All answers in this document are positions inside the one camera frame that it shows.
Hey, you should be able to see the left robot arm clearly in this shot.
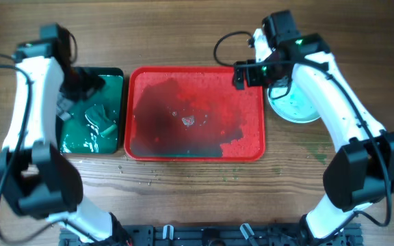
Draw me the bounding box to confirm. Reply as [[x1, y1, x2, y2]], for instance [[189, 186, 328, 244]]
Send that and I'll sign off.
[[0, 23, 132, 245]]

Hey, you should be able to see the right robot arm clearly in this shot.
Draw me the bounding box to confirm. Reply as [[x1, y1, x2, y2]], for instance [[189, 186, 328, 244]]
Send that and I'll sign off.
[[233, 10, 394, 245]]

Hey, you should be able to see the red plastic tray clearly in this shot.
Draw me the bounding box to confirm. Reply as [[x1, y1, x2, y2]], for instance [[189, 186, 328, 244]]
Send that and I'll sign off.
[[124, 66, 265, 162]]

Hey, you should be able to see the green yellow sponge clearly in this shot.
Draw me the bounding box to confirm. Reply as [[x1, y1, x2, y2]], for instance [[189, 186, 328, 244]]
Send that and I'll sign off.
[[84, 105, 117, 137]]

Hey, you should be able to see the black tray with green water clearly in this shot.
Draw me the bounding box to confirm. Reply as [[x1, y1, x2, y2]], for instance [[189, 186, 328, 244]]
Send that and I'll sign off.
[[56, 67, 124, 154]]

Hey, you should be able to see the white plate top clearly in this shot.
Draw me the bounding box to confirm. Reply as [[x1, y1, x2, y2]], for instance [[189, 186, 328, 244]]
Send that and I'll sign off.
[[267, 79, 320, 124]]

